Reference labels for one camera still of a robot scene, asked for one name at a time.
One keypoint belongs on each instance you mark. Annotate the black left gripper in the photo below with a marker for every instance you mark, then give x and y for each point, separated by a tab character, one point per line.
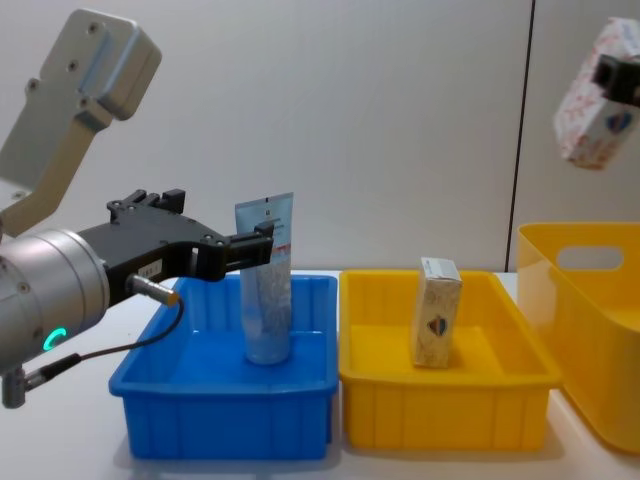
145	240

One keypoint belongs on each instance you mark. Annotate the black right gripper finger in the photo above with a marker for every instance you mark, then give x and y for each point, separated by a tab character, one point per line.
620	77

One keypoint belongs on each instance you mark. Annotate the white red patterned carton box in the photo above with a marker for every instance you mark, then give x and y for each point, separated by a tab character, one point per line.
585	125

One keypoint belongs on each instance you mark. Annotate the pale blue squeeze tube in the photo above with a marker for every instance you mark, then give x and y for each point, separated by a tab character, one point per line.
267	310

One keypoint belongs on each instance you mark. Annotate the blue plastic tray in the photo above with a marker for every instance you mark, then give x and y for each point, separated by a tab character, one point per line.
225	400

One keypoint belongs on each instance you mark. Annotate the beige patterned carton box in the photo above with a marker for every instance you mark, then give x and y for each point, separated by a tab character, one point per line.
435	320

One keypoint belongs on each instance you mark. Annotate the yellow plastic tray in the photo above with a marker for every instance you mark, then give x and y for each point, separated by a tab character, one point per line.
440	405

